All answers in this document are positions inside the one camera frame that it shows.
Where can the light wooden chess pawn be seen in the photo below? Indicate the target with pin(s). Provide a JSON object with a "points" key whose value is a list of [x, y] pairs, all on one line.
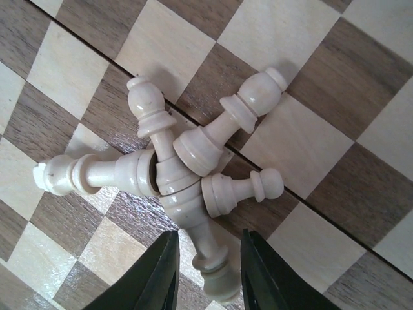
{"points": [[222, 193]]}

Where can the light wooden chess piece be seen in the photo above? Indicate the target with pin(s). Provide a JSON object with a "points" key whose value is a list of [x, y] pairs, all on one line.
{"points": [[134, 173]]}

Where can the wooden chess board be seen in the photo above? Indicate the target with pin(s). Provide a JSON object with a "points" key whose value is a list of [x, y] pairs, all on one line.
{"points": [[341, 138]]}

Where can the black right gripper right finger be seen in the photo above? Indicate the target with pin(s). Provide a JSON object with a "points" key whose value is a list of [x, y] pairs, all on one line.
{"points": [[269, 282]]}

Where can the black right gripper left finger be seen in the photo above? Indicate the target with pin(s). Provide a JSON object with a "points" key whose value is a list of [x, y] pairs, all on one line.
{"points": [[152, 281]]}

